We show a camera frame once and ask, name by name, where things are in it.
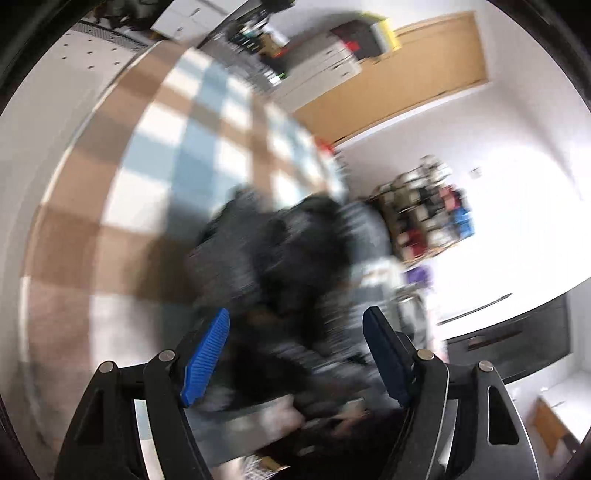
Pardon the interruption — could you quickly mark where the black white plaid jacket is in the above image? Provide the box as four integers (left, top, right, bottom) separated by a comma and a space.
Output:
185, 185, 402, 416

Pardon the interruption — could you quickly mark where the wooden shoe rack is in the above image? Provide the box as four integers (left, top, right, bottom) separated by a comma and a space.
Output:
367, 154, 476, 268

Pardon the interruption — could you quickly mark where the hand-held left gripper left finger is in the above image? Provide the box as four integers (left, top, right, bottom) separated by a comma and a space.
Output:
54, 308, 230, 480

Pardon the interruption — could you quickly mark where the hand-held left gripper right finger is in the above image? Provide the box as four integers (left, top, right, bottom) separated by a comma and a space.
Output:
362, 306, 541, 480

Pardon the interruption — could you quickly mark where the red and black shoe box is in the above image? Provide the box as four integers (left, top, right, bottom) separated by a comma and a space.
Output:
342, 39, 384, 61

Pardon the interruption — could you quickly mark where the white dotted rug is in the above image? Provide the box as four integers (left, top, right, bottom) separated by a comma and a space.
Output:
28, 21, 155, 116

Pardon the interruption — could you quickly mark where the purple bag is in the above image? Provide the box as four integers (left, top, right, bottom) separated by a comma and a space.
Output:
405, 265, 435, 287

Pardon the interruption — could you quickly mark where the white drawer cabinet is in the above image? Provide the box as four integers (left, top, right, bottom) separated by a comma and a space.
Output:
150, 0, 222, 40

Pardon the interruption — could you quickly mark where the white hard-shell suitcase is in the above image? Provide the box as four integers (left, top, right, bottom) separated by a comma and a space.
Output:
272, 33, 363, 109

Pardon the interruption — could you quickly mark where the black low cabinet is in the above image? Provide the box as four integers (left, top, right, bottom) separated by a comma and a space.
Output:
445, 293, 573, 385

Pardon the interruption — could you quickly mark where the wooden door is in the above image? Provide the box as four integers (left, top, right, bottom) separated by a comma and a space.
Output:
293, 11, 490, 144

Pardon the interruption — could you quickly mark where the checkered bed sheet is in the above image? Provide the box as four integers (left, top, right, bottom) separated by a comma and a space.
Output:
18, 44, 356, 480

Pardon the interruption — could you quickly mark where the yellow shoe box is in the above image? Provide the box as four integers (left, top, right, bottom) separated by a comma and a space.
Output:
362, 10, 402, 51

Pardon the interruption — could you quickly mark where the silver aluminium suitcase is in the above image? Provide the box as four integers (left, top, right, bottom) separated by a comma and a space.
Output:
198, 23, 287, 93

